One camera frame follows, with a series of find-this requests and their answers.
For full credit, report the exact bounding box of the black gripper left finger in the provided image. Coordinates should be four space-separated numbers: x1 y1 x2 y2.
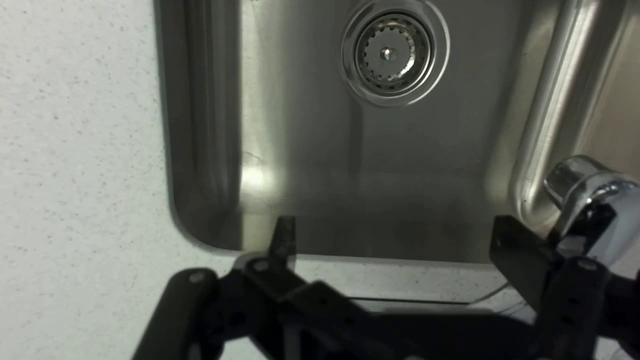
131 215 417 360

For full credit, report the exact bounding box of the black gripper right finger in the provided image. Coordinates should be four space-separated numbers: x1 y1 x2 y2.
491 217 640 360

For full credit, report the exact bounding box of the chrome faucet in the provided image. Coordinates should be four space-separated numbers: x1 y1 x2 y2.
544 154 640 266

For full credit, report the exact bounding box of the stainless steel sink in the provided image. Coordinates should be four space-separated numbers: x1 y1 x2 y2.
153 0 639 265

